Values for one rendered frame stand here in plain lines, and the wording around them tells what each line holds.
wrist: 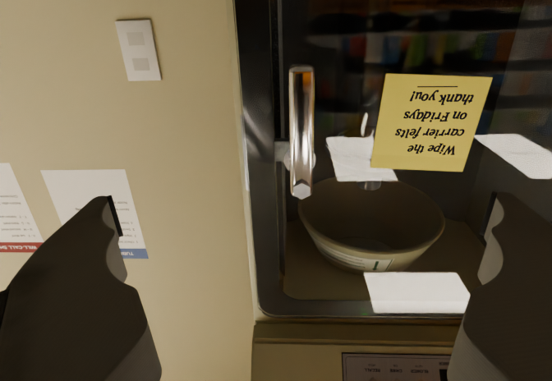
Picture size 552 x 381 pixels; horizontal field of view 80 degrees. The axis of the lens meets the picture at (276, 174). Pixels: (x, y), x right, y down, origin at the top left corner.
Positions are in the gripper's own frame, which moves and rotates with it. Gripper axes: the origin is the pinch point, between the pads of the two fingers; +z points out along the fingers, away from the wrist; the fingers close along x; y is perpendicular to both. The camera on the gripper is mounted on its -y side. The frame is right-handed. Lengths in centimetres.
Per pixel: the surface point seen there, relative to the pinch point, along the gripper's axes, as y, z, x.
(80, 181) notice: 31, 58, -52
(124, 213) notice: 40, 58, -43
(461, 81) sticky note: -0.7, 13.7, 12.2
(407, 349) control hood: 26.7, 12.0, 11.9
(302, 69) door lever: -2.7, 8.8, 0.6
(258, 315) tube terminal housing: 25.5, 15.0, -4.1
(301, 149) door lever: 2.3, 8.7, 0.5
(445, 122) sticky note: 2.4, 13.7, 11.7
